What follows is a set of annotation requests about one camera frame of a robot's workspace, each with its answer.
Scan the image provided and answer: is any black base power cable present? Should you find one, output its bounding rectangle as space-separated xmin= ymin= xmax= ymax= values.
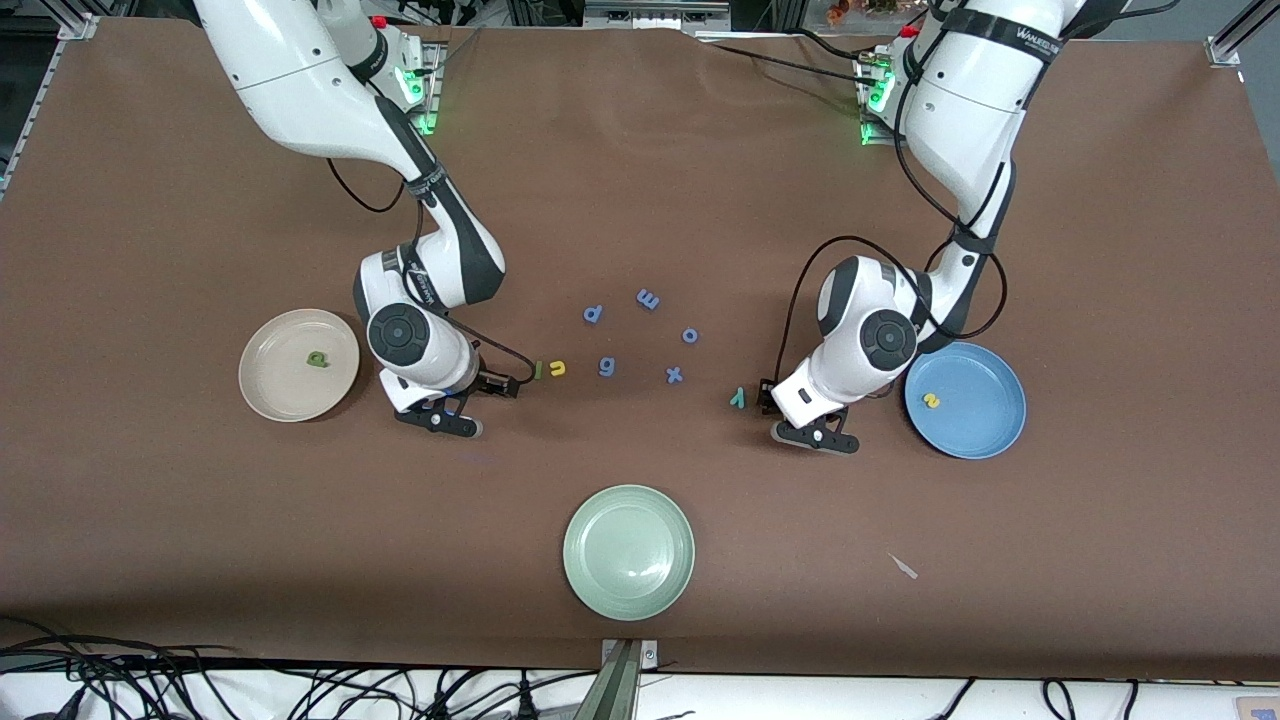
xmin=712 ymin=42 xmax=871 ymax=89

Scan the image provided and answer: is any beige brown plate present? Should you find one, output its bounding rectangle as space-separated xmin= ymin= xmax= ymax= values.
xmin=238 ymin=308 xmax=361 ymax=423

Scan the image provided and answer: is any grey electronics box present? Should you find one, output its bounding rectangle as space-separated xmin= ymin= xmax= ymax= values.
xmin=583 ymin=0 xmax=733 ymax=31

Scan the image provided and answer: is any black cable tangle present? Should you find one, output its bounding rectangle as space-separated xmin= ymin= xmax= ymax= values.
xmin=0 ymin=615 xmax=601 ymax=720

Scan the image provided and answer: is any blue plate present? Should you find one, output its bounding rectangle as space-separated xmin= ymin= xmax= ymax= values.
xmin=904 ymin=341 xmax=1028 ymax=461

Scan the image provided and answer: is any pale green plate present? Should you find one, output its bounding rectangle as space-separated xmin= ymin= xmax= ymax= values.
xmin=562 ymin=484 xmax=696 ymax=622

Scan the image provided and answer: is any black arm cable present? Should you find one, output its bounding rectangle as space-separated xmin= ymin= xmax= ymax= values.
xmin=327 ymin=158 xmax=538 ymax=387
xmin=778 ymin=50 xmax=1008 ymax=383

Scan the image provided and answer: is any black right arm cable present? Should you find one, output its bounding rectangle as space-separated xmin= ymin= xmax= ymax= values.
xmin=327 ymin=158 xmax=538 ymax=387

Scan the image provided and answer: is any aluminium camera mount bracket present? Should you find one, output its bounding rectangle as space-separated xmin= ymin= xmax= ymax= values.
xmin=600 ymin=638 xmax=659 ymax=720

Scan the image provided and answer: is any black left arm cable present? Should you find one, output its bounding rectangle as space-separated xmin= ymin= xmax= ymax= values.
xmin=778 ymin=50 xmax=1008 ymax=383

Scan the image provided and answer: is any aluminium frame rail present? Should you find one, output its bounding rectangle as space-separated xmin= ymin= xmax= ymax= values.
xmin=1205 ymin=0 xmax=1280 ymax=66
xmin=0 ymin=12 xmax=99 ymax=201

